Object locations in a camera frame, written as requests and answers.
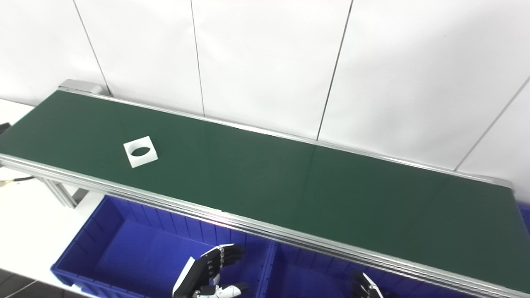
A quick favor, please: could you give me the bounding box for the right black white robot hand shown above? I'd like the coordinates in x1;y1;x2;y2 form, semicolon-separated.
352;271;383;298

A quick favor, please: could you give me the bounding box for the white square part with hole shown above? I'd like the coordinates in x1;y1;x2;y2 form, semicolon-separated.
123;135;159;169

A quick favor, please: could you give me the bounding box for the blue bin with black parts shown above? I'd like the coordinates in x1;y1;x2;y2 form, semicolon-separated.
257;242;489;298

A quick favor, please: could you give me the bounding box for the black floor cable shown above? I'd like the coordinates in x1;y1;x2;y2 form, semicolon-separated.
0;176;36;189

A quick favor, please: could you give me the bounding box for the aluminium conveyor leg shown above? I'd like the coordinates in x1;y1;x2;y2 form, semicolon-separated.
37;178;89;209

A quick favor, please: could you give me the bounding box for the blue bin with white parts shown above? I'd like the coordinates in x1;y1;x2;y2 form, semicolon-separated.
51;195;276;298

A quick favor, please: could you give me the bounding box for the empty blue bin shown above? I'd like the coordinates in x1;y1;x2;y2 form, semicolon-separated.
518;202;530;232

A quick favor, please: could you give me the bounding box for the green conveyor belt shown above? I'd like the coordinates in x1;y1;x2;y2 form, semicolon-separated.
0;79;530;298
0;90;530;293

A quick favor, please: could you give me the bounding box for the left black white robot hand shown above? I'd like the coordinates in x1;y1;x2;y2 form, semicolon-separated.
172;243;250;298

